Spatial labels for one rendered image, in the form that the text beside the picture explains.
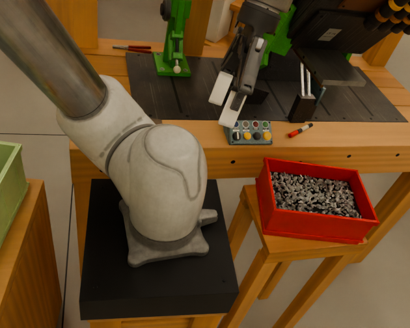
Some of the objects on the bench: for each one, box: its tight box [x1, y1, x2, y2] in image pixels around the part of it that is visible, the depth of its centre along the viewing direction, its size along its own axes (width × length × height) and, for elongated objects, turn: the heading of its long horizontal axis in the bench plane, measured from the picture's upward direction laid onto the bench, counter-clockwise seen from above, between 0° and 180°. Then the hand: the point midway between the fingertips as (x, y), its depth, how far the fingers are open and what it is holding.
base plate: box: [126, 52, 409, 122], centre depth 153 cm, size 42×110×2 cm, turn 92°
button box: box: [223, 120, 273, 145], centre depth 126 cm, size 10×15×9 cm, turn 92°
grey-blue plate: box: [305, 76, 326, 119], centre depth 139 cm, size 10×2×14 cm, turn 2°
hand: (221, 109), depth 76 cm, fingers open, 13 cm apart
